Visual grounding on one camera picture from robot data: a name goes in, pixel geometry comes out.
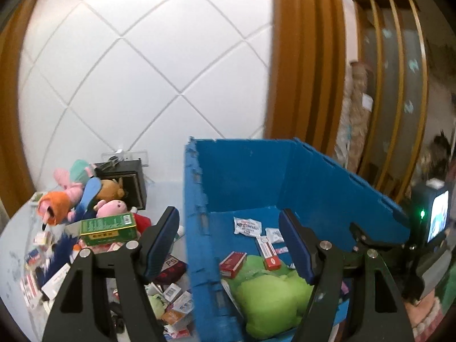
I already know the white marbled round desktop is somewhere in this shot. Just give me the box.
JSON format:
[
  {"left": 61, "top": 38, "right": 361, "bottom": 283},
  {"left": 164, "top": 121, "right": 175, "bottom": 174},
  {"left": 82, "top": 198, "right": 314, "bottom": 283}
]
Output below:
[{"left": 0, "top": 180, "right": 200, "bottom": 342}]

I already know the pink plush orange hood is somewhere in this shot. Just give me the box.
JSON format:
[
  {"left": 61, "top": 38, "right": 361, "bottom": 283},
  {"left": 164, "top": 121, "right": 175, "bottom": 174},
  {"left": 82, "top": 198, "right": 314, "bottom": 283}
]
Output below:
[{"left": 37, "top": 190, "right": 84, "bottom": 226}]

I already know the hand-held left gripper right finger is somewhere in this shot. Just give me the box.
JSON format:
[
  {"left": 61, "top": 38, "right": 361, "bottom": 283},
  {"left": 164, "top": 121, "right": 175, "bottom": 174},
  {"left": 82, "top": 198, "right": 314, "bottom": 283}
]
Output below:
[{"left": 278, "top": 208, "right": 416, "bottom": 342}]

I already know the white cardboard box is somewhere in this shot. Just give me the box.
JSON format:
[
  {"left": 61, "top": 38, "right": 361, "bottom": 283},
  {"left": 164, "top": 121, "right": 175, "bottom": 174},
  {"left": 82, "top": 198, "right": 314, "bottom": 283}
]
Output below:
[{"left": 42, "top": 264, "right": 72, "bottom": 300}]

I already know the orange small pack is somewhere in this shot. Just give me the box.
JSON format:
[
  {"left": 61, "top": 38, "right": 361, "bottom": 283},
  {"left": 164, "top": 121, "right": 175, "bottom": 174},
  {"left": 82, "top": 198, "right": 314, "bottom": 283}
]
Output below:
[{"left": 162, "top": 309, "right": 188, "bottom": 325}]

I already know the blue plastic crate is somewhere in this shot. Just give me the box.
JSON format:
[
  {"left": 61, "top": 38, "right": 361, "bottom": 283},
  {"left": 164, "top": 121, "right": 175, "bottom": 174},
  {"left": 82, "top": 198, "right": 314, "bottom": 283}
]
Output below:
[{"left": 183, "top": 136, "right": 412, "bottom": 342}]

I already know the black box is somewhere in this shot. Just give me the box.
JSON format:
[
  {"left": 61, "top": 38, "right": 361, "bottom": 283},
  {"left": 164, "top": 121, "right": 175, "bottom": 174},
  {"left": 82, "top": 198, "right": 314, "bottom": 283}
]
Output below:
[{"left": 93, "top": 160, "right": 147, "bottom": 210}]

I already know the blue plush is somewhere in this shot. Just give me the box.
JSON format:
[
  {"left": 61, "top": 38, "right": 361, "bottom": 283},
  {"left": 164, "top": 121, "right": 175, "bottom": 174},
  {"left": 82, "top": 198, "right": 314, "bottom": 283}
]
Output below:
[{"left": 44, "top": 177, "right": 102, "bottom": 286}]

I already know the small red box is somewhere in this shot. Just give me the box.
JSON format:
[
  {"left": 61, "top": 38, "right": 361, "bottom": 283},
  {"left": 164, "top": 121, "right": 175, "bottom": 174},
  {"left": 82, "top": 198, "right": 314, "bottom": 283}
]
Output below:
[{"left": 219, "top": 252, "right": 247, "bottom": 278}]

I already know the small white packet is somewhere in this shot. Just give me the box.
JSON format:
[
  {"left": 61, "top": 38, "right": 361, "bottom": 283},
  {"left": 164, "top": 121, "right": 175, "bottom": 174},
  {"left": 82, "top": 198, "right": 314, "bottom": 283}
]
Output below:
[{"left": 265, "top": 229, "right": 286, "bottom": 245}]

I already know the wooden glass cabinet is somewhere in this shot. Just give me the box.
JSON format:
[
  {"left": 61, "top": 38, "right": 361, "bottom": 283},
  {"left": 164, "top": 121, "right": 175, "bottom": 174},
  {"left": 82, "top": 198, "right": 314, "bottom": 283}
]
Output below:
[{"left": 351, "top": 0, "right": 429, "bottom": 200}]

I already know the brown plush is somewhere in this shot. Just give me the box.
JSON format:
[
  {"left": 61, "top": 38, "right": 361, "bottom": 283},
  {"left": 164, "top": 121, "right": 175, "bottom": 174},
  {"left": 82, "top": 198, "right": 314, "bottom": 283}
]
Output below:
[{"left": 96, "top": 178, "right": 127, "bottom": 202}]

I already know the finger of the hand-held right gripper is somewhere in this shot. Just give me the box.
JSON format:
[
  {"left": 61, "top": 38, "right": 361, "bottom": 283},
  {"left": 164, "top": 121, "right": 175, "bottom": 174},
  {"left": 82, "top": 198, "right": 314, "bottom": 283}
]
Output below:
[{"left": 349, "top": 222, "right": 410, "bottom": 255}]

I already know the red white box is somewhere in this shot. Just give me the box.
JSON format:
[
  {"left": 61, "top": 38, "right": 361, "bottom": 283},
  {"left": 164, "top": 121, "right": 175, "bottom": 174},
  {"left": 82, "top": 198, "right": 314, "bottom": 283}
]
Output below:
[{"left": 21, "top": 274, "right": 40, "bottom": 298}]

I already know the white printed packet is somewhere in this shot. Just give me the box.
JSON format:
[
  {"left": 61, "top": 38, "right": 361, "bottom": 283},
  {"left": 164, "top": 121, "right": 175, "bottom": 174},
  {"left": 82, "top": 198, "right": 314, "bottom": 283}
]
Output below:
[{"left": 233, "top": 217, "right": 263, "bottom": 237}]

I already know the green cardboard box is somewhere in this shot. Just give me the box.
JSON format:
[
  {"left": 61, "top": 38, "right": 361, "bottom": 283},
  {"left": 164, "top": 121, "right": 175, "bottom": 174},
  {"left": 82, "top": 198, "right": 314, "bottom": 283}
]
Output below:
[{"left": 79, "top": 213, "right": 139, "bottom": 246}]

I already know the white barcode box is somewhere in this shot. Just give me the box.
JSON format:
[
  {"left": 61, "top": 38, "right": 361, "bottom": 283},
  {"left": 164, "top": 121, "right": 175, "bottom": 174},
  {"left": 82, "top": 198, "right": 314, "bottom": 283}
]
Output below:
[{"left": 162, "top": 283, "right": 182, "bottom": 300}]

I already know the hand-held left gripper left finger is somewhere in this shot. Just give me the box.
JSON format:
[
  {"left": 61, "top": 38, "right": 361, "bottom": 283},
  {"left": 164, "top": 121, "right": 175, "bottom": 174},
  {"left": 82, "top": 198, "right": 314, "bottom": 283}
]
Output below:
[{"left": 42, "top": 206, "right": 180, "bottom": 342}]

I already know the long red box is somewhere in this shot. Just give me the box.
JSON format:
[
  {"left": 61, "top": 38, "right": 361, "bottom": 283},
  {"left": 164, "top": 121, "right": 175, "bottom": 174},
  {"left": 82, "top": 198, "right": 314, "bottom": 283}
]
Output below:
[{"left": 255, "top": 236, "right": 280, "bottom": 270}]

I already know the pink pig plush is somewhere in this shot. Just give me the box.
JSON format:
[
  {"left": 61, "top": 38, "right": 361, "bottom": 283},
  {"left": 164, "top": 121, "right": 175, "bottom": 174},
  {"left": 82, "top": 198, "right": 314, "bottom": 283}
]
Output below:
[
  {"left": 93, "top": 199, "right": 152, "bottom": 236},
  {"left": 53, "top": 168, "right": 86, "bottom": 200}
]

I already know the dark maroon cloth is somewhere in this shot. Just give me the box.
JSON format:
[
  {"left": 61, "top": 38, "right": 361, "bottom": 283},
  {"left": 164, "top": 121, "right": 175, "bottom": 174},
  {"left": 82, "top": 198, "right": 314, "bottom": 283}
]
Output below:
[{"left": 157, "top": 255, "right": 188, "bottom": 286}]

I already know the wooden wall trim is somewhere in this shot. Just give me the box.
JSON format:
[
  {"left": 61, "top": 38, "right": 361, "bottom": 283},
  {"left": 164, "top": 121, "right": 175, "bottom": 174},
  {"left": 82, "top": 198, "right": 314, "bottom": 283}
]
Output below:
[{"left": 264, "top": 0, "right": 347, "bottom": 157}]

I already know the green garment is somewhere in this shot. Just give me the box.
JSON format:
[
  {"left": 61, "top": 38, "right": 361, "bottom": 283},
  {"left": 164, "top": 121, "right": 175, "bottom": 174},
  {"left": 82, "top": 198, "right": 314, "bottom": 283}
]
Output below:
[{"left": 433, "top": 256, "right": 456, "bottom": 303}]

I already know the beige patterned fabric roll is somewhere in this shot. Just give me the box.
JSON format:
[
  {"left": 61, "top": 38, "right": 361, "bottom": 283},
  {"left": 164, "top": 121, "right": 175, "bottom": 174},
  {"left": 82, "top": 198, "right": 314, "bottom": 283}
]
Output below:
[{"left": 337, "top": 62, "right": 374, "bottom": 172}]

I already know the green frog plush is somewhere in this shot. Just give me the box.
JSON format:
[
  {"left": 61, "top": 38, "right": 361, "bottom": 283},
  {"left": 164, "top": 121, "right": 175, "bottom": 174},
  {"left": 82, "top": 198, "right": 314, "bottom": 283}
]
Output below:
[{"left": 228, "top": 255, "right": 316, "bottom": 341}]

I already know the teal plush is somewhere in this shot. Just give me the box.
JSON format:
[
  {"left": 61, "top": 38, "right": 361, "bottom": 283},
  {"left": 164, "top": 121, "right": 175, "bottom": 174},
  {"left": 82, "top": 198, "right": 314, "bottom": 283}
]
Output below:
[{"left": 69, "top": 159, "right": 97, "bottom": 182}]

